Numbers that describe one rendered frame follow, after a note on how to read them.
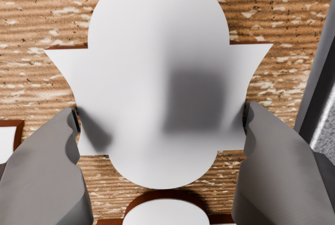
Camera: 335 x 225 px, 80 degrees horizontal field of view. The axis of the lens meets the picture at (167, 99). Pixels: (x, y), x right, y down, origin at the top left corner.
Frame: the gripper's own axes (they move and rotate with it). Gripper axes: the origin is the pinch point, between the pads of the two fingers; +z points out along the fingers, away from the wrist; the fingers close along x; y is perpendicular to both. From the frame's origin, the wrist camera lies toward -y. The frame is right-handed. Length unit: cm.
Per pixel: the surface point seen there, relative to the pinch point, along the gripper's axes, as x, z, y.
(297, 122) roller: 10.9, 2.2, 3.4
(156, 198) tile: -0.7, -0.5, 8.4
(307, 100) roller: 11.2, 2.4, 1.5
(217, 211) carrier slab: 4.6, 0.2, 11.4
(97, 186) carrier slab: -5.5, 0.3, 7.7
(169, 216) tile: 0.3, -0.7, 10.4
